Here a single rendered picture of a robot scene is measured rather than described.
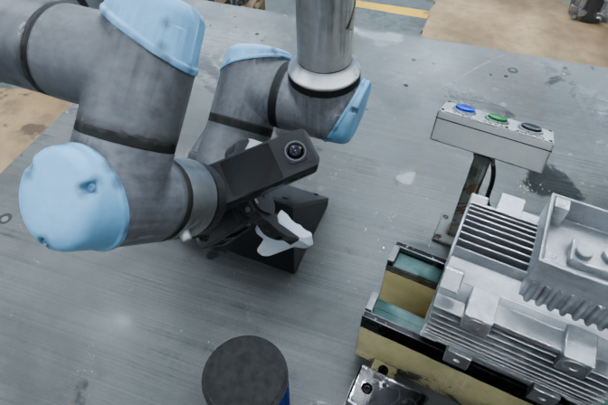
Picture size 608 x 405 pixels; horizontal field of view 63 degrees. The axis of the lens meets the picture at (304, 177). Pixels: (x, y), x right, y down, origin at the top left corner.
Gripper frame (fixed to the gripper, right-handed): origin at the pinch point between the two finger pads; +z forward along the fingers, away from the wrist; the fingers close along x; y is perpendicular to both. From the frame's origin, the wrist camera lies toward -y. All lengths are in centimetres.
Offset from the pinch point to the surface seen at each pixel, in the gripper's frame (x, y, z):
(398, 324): 22.1, -1.4, 10.0
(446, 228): 13.6, -10.2, 38.3
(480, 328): 24.6, -13.1, -2.7
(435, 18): -90, -41, 220
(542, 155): 10.8, -29.6, 19.7
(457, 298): 21.1, -12.0, -0.2
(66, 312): -3.2, 46.7, 3.0
